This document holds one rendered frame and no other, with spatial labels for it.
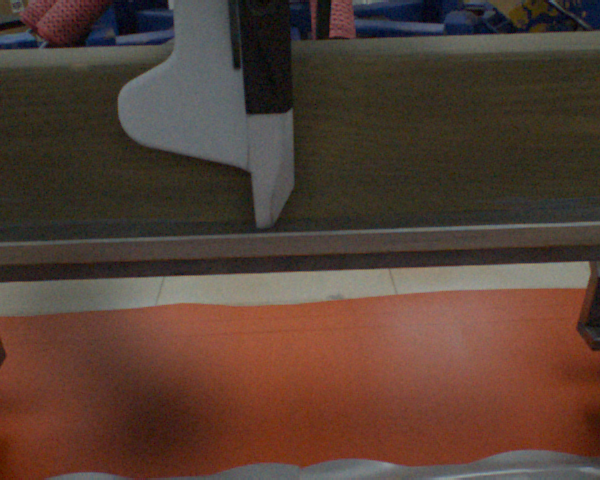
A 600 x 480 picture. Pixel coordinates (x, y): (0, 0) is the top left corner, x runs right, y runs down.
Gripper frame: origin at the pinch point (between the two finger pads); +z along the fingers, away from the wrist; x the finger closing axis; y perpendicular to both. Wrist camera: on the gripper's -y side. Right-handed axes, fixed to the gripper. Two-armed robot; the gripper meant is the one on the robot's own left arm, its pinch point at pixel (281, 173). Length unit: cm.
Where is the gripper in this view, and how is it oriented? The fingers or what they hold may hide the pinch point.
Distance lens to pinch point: 24.3
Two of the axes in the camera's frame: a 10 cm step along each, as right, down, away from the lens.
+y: -10.0, 0.4, -0.2
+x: 0.4, 5.0, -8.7
